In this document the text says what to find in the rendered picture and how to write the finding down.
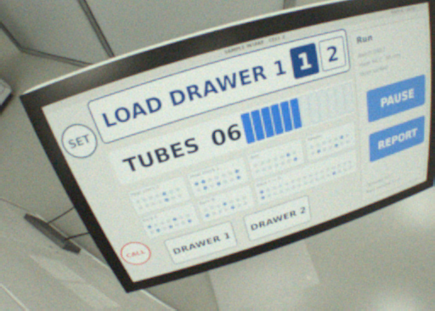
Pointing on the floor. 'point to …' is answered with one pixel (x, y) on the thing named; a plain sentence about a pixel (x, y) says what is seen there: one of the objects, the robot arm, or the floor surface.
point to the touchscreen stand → (263, 278)
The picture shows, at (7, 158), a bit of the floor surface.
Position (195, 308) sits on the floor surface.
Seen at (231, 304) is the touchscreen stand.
